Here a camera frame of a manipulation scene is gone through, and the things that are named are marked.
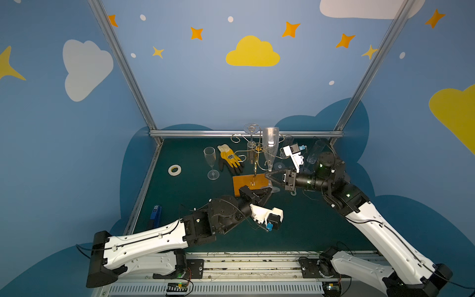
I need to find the clear flute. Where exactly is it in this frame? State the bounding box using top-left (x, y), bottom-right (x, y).
top-left (204, 147), bottom-right (220, 181)
top-left (262, 127), bottom-right (280, 173)
top-left (274, 135), bottom-right (294, 170)
top-left (244, 123), bottom-right (259, 165)
top-left (307, 139), bottom-right (325, 165)

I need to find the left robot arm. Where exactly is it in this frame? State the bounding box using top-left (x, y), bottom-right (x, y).
top-left (86, 186), bottom-right (283, 288)

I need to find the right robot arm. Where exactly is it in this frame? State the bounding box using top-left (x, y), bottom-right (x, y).
top-left (265, 152), bottom-right (453, 297)

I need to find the orange wooden rack base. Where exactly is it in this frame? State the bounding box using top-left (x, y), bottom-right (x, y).
top-left (233, 173), bottom-right (269, 197)

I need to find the yellow black rubber glove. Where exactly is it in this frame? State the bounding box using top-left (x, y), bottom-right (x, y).
top-left (217, 144), bottom-right (244, 176)

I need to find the white tape roll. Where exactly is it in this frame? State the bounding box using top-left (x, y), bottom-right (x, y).
top-left (168, 164), bottom-right (182, 176)

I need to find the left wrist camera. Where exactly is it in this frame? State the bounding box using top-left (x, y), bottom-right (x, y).
top-left (250, 204), bottom-right (284, 231)

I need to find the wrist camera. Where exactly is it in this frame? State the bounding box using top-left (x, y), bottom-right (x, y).
top-left (250, 204), bottom-right (284, 231)
top-left (282, 144), bottom-right (307, 173)

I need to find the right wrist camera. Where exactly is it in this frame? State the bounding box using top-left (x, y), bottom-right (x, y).
top-left (282, 144), bottom-right (307, 173)

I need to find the gold wire glass rack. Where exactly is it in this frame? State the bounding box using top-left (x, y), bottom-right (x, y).
top-left (231, 126), bottom-right (285, 176)

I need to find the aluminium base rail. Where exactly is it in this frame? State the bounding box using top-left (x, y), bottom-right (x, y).
top-left (92, 251), bottom-right (383, 297)

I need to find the aluminium frame back bar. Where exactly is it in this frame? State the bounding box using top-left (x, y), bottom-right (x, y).
top-left (149, 129), bottom-right (344, 138)

